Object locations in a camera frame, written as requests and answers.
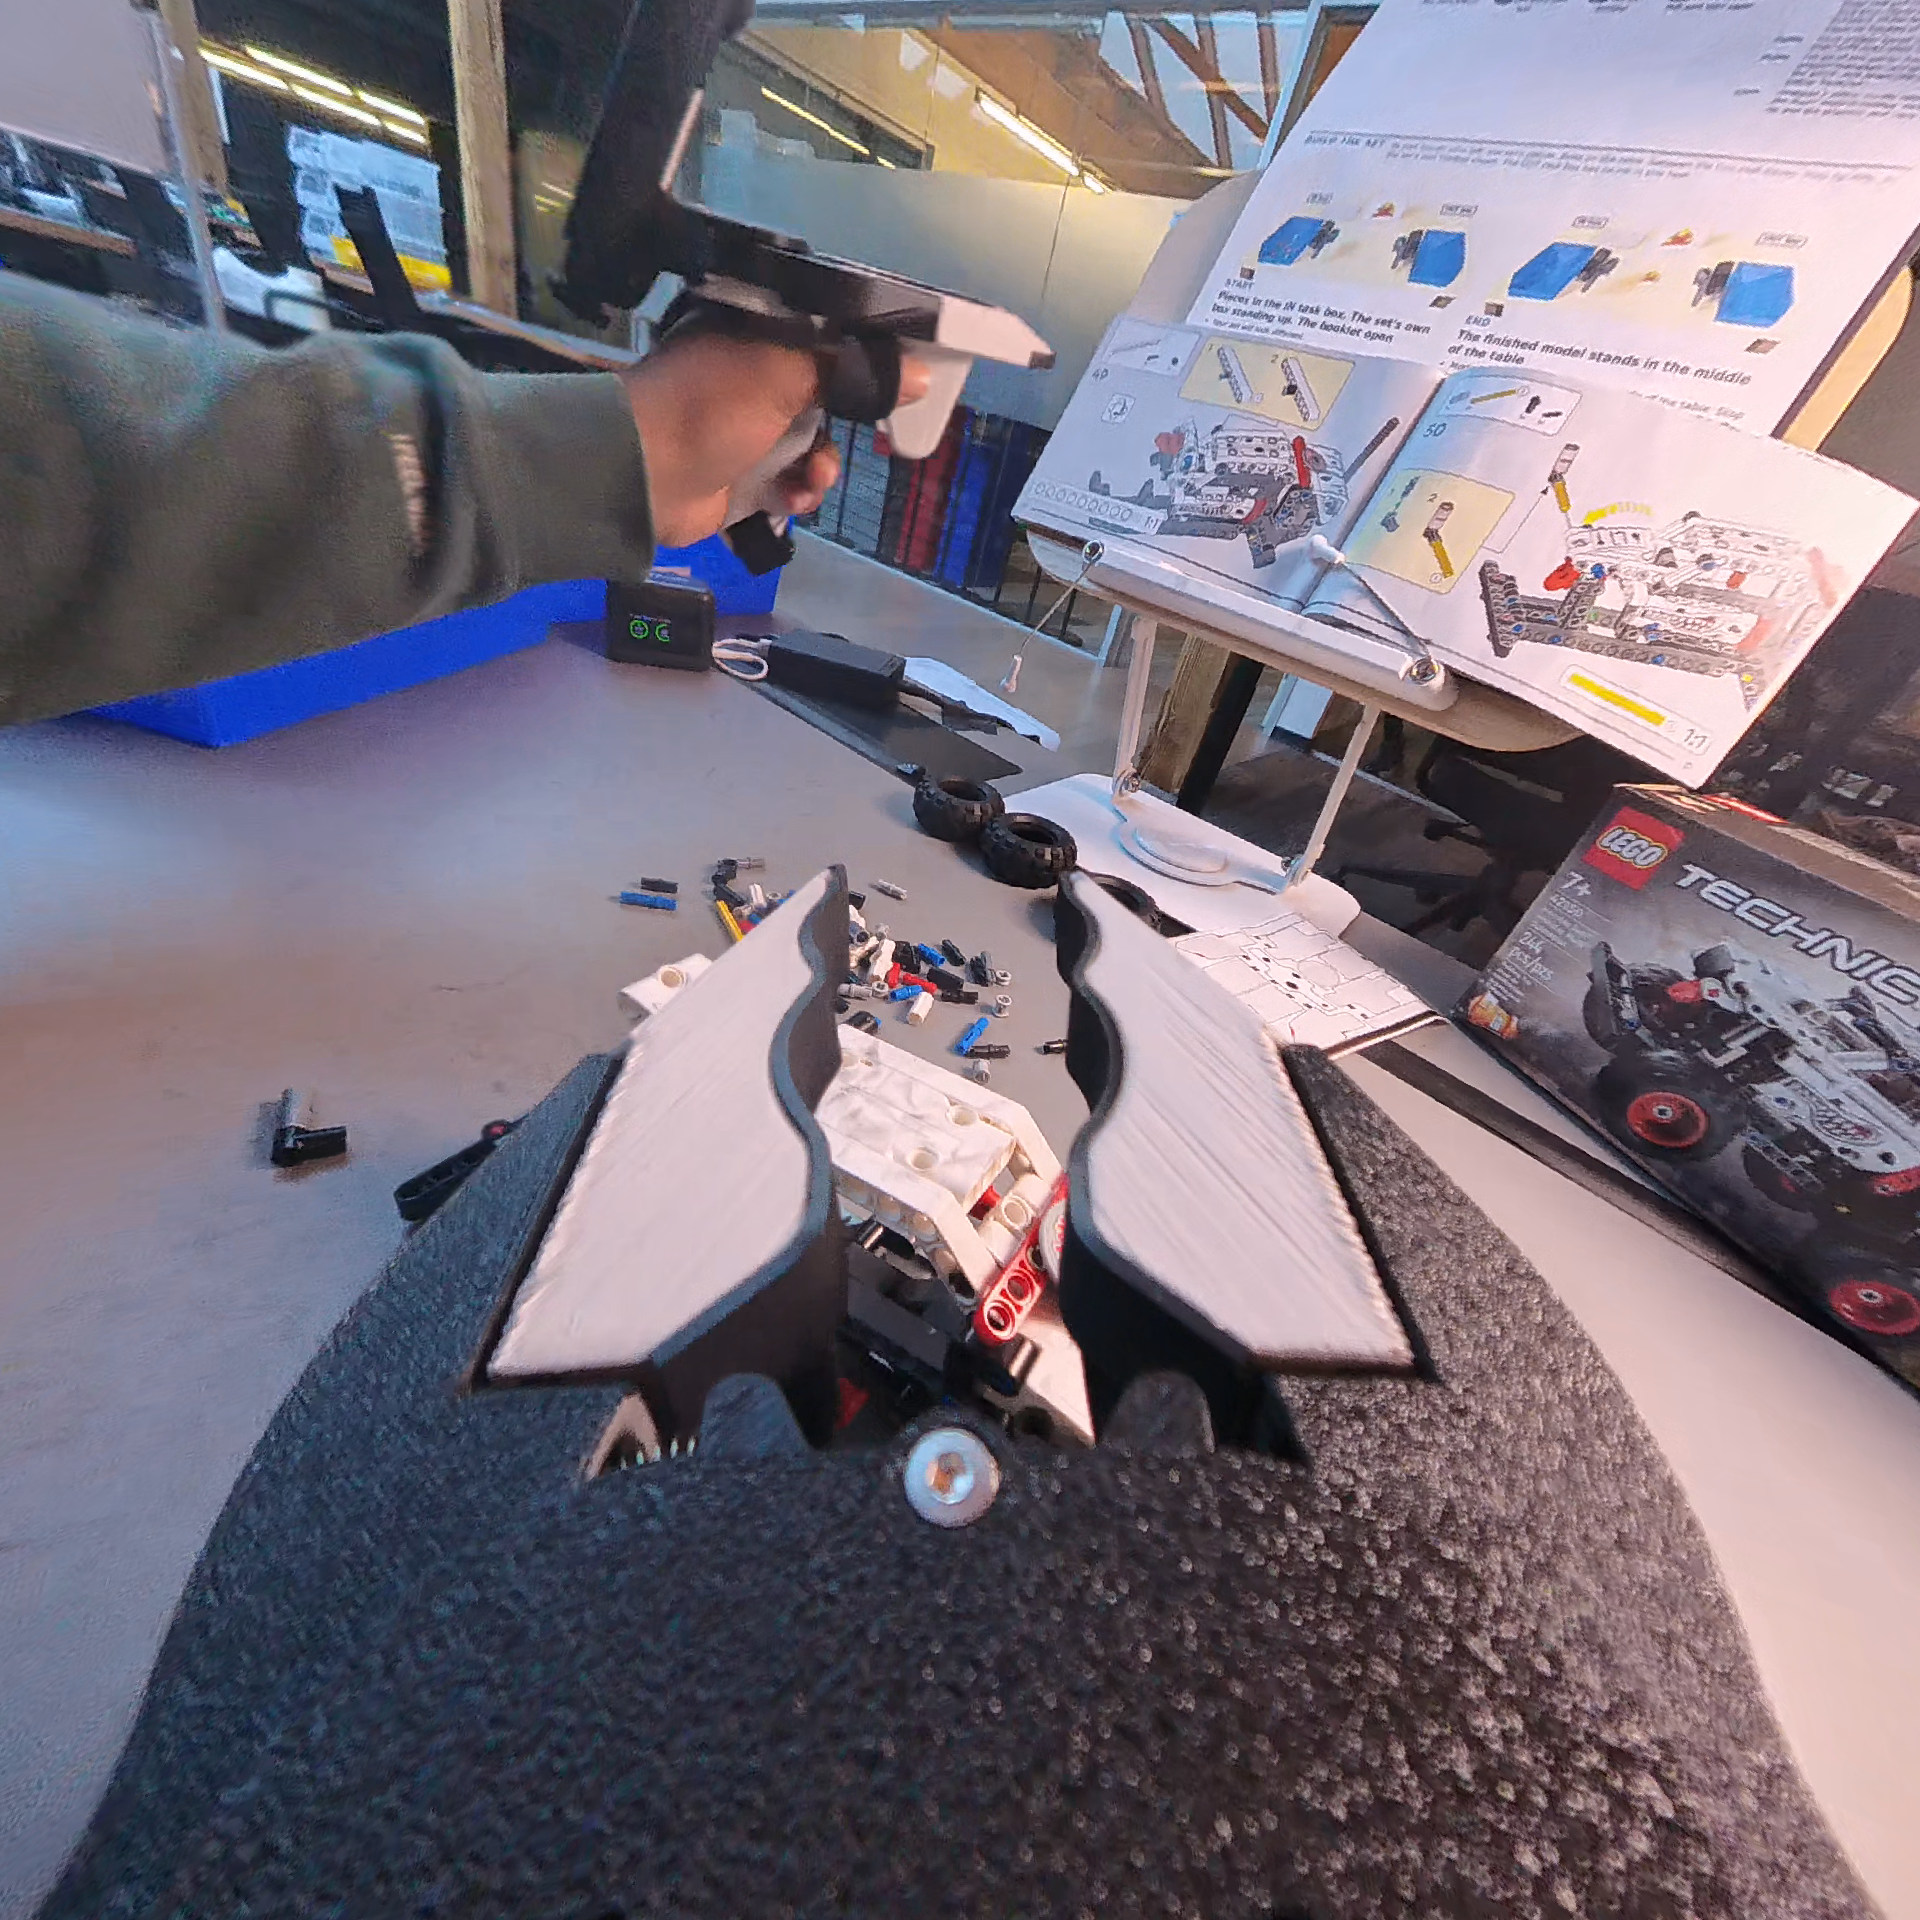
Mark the white paper sheet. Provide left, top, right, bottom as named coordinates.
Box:
left=1166, top=902, right=1441, bottom=1056

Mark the grey desk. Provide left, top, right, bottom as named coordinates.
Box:
left=0, top=526, right=1920, bottom=1920

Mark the black brick connector piece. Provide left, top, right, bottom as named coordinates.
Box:
left=263, top=1088, right=351, bottom=1172

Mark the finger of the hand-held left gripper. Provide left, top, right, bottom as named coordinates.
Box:
left=926, top=289, right=1058, bottom=377

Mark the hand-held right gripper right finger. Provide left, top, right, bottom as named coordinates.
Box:
left=1052, top=872, right=1423, bottom=1383

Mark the black flat plate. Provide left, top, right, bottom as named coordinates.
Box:
left=751, top=648, right=1058, bottom=788

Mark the person's left hand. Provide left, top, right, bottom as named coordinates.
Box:
left=620, top=316, right=902, bottom=553

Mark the toy set cardboard box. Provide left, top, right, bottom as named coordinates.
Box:
left=1463, top=786, right=1920, bottom=1392

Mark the printed task sheet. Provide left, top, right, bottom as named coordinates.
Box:
left=1185, top=0, right=1920, bottom=436

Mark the black power adapter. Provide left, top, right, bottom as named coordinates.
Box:
left=765, top=631, right=908, bottom=714

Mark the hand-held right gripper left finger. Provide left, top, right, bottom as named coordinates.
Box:
left=484, top=864, right=856, bottom=1396

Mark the white booklet stand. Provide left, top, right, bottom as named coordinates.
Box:
left=1005, top=536, right=1479, bottom=937

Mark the white instruction booklet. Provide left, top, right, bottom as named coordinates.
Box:
left=1012, top=316, right=1920, bottom=792

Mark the toy brick vehicle model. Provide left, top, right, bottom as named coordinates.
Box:
left=390, top=956, right=1100, bottom=1450

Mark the small black display device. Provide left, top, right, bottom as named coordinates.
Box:
left=607, top=576, right=722, bottom=673

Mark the pile of small brick parts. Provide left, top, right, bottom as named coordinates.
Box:
left=613, top=856, right=1038, bottom=1070

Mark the wooden backing board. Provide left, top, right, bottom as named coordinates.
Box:
left=1785, top=266, right=1920, bottom=452

